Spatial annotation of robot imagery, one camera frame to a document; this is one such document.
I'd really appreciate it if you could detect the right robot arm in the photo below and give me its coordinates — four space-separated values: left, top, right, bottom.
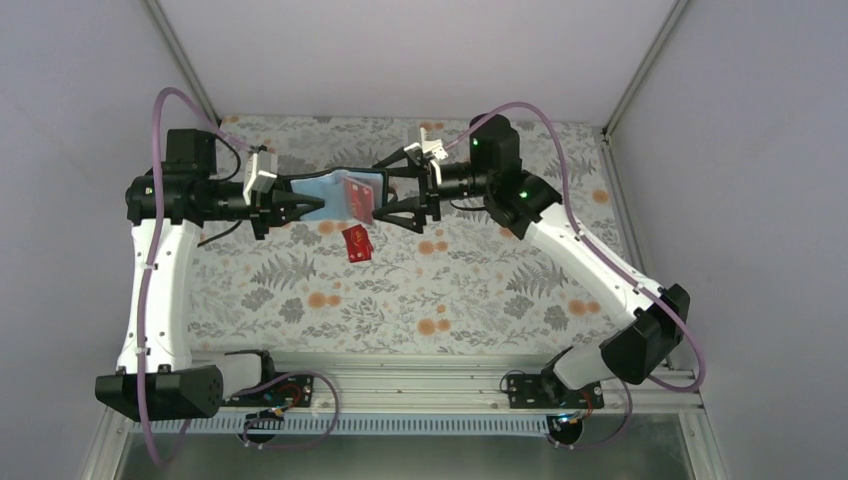
373 114 691 390

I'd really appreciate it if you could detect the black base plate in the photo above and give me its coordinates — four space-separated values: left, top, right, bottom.
500 371 605 410
223 373 315 409

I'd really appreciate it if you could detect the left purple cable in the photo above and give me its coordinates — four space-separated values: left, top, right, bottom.
134 87 339 468

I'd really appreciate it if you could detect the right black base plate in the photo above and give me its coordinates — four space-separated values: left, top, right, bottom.
500 371 605 410

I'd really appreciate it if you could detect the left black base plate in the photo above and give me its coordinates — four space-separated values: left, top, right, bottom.
223 373 315 409

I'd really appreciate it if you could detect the dark red card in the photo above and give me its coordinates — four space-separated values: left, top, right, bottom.
346 238 373 263

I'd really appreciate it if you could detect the aluminium rail frame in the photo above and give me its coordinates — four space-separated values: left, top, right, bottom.
107 353 705 416

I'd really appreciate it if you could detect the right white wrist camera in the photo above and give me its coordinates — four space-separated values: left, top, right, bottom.
404 126 449 164

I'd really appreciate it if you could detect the black leather card holder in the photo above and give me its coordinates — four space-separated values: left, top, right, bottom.
290 168 388 222

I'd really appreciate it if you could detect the red VIP card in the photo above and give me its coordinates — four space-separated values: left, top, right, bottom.
341 225 370 250

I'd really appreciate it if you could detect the floral patterned table mat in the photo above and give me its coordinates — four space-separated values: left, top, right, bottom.
187 115 623 355

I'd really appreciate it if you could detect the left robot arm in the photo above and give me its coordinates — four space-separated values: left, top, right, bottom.
95 129 325 422

